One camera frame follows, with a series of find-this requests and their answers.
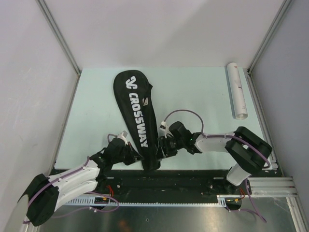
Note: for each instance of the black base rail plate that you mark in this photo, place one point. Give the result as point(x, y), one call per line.
point(166, 187)

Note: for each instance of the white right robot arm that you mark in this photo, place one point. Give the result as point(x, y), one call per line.
point(249, 151)

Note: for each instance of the left aluminium frame post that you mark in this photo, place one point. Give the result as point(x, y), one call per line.
point(43, 6)

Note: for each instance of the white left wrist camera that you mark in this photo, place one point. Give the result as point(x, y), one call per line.
point(123, 136)

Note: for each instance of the black Crossway racket bag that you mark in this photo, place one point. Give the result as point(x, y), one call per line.
point(132, 92)

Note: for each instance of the aluminium frame rail right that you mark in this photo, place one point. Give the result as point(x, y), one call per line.
point(278, 186)

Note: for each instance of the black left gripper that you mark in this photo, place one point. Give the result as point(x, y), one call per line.
point(133, 156)

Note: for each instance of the aluminium frame post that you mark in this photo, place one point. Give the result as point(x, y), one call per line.
point(276, 23)
point(43, 6)

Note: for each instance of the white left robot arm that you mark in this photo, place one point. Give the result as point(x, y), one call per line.
point(48, 193)

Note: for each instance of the right aluminium frame post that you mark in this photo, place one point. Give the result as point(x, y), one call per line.
point(276, 23)

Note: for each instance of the white shuttlecock tube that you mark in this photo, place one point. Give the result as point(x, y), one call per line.
point(240, 109)

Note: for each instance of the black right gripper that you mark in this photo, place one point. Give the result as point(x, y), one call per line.
point(163, 152)

